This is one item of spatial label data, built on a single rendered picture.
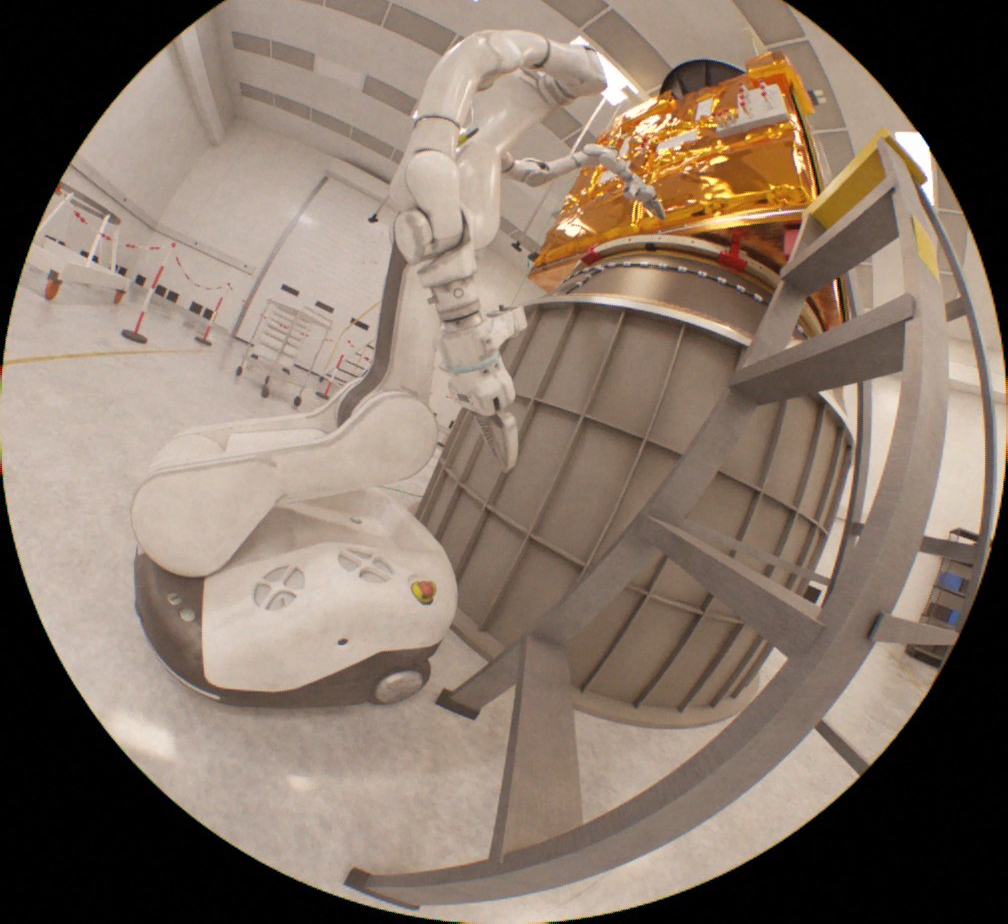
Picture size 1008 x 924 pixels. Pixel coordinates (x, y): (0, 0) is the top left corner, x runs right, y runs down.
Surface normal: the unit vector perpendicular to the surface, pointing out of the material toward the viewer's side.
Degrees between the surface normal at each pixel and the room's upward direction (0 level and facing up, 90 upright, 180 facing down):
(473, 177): 91
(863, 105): 180
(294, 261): 90
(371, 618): 90
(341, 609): 67
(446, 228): 105
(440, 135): 96
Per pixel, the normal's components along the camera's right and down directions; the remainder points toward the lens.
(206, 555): 0.63, 0.26
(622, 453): -0.44, -0.23
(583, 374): -0.60, -0.29
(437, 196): 0.58, 0.46
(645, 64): -0.41, 0.91
